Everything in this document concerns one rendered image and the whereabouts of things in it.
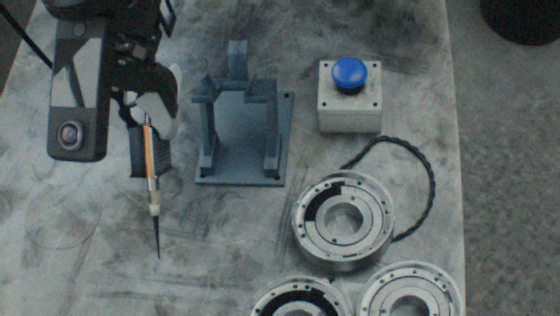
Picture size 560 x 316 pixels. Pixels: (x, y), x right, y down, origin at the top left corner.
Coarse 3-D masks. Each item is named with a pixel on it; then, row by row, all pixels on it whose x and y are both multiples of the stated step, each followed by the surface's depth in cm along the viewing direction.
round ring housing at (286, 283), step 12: (288, 276) 70; (300, 276) 70; (312, 276) 70; (264, 288) 70; (276, 288) 71; (288, 288) 71; (300, 288) 70; (324, 288) 70; (252, 300) 69; (264, 300) 70; (336, 300) 69; (252, 312) 70; (276, 312) 69; (288, 312) 69; (300, 312) 70; (312, 312) 69; (348, 312) 67
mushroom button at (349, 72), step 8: (336, 64) 79; (344, 64) 79; (352, 64) 79; (360, 64) 79; (336, 72) 79; (344, 72) 78; (352, 72) 78; (360, 72) 78; (336, 80) 79; (344, 80) 78; (352, 80) 78; (360, 80) 78
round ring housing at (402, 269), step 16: (384, 272) 70; (400, 272) 70; (416, 272) 70; (432, 272) 70; (368, 288) 69; (400, 288) 69; (416, 288) 69; (448, 288) 69; (368, 304) 69; (384, 304) 68; (400, 304) 71; (416, 304) 70; (432, 304) 68; (448, 304) 69
